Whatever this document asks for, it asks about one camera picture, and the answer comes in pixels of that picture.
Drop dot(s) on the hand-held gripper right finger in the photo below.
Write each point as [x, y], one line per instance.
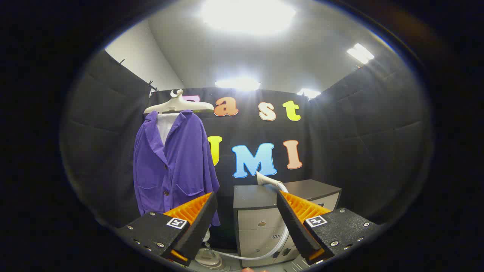
[293, 223]

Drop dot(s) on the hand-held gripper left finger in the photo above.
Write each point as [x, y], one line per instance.
[202, 221]

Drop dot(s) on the white garment steamer base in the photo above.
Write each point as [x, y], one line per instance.
[208, 258]

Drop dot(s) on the white clothes hanger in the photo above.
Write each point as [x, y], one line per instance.
[177, 104]

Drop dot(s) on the grey cabinet with dark top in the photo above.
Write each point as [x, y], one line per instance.
[253, 223]

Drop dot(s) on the large ceiling light panel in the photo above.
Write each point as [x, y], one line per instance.
[247, 15]

